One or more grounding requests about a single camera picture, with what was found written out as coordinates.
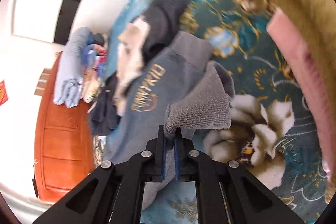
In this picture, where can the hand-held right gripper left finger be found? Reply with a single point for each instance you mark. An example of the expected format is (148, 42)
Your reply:
(163, 158)

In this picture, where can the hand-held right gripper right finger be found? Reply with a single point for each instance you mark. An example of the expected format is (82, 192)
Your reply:
(177, 158)

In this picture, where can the grey sweatshirt with gold print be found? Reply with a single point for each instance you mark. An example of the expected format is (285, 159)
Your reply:
(157, 87)

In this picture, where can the fleece-lined dark grey pants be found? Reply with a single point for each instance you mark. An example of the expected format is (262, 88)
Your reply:
(105, 111)

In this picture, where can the folded cream floral blanket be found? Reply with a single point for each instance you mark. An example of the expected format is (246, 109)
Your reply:
(90, 90)

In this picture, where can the carved wooden headboard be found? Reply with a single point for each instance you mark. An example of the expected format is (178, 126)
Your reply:
(60, 148)

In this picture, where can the beige fleece garment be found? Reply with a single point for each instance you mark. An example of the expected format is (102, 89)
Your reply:
(131, 56)

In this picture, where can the blue floral bed blanket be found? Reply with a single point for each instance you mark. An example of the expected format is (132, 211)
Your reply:
(262, 69)

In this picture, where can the folded blue pink blanket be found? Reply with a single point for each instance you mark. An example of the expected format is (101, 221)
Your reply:
(90, 56)

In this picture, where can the folded light blue quilt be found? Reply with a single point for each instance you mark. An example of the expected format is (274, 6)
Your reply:
(71, 69)

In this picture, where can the small dark cloth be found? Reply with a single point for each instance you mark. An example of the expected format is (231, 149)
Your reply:
(98, 39)

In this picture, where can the dark grey garment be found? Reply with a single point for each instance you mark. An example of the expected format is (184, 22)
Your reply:
(162, 16)

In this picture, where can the white and black wardrobe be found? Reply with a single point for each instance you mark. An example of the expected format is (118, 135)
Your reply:
(105, 8)

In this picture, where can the wall socket panel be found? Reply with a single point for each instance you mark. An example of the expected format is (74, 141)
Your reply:
(42, 82)

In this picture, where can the red wall decoration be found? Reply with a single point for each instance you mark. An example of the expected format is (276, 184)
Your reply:
(2, 94)

